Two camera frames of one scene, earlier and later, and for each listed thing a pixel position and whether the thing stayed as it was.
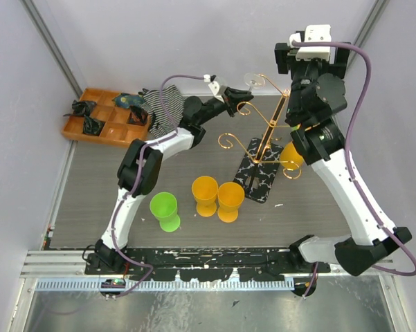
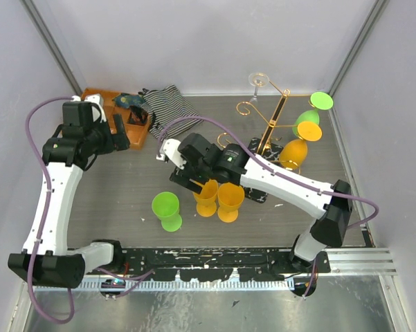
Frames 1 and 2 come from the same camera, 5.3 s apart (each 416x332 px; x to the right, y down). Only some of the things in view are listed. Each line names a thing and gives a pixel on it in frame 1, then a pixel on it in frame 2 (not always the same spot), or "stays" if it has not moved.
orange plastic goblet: [230, 196] stays
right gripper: [287, 61] to [186, 182]
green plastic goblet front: [163, 206] stays
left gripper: [232, 97] to [119, 140]
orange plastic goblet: [204, 189] stays
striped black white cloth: [160, 124] stays
